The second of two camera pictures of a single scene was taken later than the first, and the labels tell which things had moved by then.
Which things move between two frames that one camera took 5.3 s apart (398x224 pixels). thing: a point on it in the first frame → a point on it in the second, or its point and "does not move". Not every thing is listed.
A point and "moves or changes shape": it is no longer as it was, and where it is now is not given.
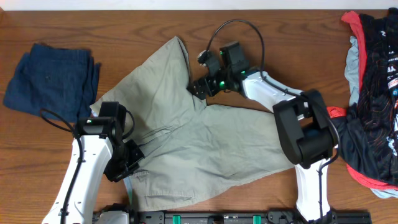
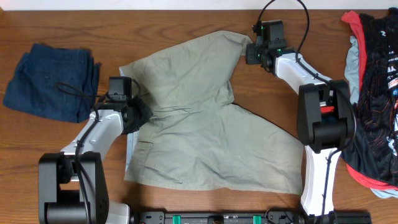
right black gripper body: (217, 83) → (255, 54)
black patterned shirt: (368, 135) does not move
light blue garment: (352, 71) does not move
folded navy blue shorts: (58, 83) does not move
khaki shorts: (192, 149) moves or changes shape
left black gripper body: (124, 158) → (141, 112)
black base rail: (247, 218) does not move
